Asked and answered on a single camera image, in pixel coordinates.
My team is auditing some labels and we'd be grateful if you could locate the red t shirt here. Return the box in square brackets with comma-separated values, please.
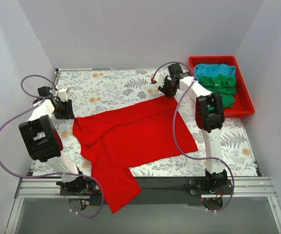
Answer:
[73, 96, 198, 213]

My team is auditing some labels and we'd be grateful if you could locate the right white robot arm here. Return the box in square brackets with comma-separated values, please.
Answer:
[151, 61, 228, 194]

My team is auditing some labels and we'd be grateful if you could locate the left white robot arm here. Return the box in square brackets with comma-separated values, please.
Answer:
[19, 86, 88, 195]

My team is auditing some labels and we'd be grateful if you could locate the floral table mat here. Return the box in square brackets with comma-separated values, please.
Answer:
[34, 69, 258, 177]

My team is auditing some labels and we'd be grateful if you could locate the blue t shirt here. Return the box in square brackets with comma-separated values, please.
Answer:
[194, 63, 236, 80]

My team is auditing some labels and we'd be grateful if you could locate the green t shirt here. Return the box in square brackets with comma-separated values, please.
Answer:
[200, 74, 237, 108]

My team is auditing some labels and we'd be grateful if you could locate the red plastic bin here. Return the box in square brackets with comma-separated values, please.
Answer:
[188, 56, 255, 118]

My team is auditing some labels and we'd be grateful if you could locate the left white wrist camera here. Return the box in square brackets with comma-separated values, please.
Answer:
[56, 88, 69, 102]

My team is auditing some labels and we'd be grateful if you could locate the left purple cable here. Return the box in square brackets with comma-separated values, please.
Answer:
[0, 75, 105, 218]

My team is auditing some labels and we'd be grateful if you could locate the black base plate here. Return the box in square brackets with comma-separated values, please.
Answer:
[59, 176, 235, 207]

